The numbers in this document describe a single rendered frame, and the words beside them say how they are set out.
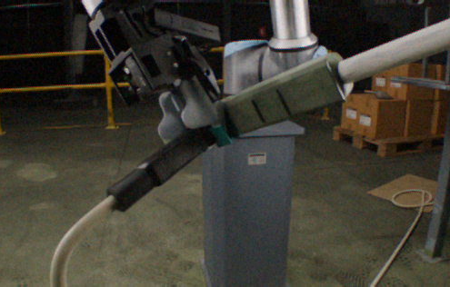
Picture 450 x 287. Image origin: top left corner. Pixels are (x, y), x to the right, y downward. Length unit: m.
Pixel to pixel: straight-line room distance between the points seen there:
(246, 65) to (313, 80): 0.76
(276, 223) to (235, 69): 0.53
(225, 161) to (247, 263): 0.39
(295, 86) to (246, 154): 0.74
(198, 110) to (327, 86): 0.15
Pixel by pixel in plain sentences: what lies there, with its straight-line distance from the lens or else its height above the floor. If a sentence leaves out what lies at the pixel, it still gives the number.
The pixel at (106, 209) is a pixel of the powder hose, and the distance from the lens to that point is 0.37.
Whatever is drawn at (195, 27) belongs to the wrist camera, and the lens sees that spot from 0.47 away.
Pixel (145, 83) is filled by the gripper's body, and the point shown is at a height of 0.83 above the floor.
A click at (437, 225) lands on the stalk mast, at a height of 0.17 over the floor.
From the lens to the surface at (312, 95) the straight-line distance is 0.36.
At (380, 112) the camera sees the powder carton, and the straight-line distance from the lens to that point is 3.40.
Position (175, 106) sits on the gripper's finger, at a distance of 0.47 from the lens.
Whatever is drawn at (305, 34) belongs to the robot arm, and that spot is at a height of 0.93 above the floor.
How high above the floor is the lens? 0.85
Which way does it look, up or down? 13 degrees down
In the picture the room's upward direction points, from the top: straight up
